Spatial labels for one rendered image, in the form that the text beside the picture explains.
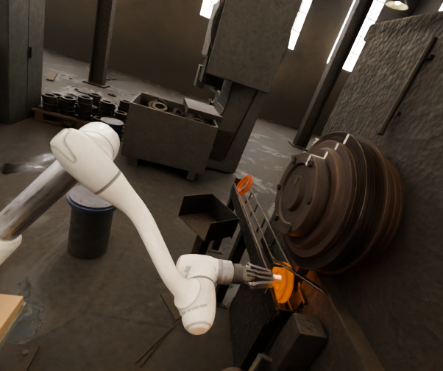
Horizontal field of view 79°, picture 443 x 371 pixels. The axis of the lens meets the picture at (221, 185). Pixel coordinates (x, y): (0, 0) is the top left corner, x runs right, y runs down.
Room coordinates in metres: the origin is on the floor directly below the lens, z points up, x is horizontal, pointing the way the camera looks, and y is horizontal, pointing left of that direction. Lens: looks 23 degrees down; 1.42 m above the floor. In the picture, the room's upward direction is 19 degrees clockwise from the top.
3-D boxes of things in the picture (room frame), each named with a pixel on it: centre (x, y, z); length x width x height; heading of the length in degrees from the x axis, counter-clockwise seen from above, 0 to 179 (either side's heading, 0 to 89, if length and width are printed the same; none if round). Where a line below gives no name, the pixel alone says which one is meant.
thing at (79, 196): (1.48, 0.75, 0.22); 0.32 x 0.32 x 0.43
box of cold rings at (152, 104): (3.44, 0.86, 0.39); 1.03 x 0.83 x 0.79; 105
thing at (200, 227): (1.31, 0.01, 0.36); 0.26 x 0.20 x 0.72; 46
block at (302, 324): (0.65, -0.41, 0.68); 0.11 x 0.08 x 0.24; 101
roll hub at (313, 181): (0.86, -0.25, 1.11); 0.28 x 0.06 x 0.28; 11
